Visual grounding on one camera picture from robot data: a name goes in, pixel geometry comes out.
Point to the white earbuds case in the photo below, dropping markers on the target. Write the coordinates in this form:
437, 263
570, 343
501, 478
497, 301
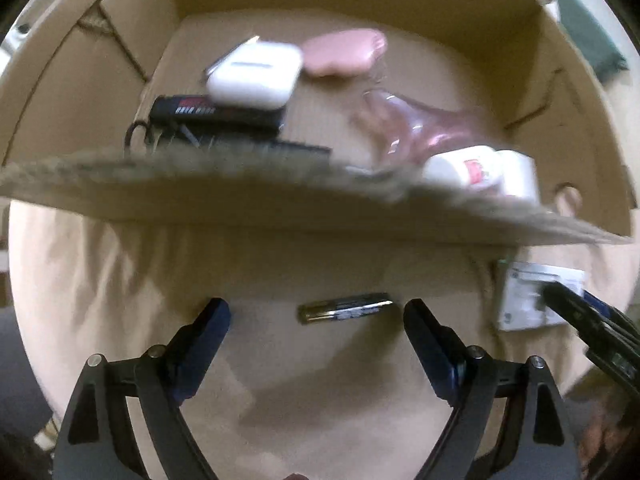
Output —
252, 72

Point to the pink heart-shaped case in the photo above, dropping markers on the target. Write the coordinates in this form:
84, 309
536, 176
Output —
340, 52

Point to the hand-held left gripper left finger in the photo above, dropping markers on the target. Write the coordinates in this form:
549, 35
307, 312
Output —
200, 355

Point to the person's grey trouser leg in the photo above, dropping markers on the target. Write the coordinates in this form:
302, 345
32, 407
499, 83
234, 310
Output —
15, 360

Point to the green cloth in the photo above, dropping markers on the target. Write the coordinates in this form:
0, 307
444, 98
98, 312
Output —
590, 30

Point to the pink translucent massage stone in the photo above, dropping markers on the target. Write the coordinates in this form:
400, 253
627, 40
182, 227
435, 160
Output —
425, 125

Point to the gold and black battery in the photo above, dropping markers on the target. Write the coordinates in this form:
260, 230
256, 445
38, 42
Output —
345, 307

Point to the cardboard box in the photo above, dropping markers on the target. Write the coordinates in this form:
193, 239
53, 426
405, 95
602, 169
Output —
300, 210

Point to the white plastic bottle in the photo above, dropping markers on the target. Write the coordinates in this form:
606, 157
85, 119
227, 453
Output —
457, 167

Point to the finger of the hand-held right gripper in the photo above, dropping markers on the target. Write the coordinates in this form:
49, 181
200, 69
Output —
575, 305

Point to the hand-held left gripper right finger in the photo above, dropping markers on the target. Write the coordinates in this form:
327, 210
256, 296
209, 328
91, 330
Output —
440, 360

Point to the white packaging box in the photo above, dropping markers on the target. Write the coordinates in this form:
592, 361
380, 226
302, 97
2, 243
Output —
522, 300

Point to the black rectangular bar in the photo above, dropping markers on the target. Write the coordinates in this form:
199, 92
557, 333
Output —
210, 112

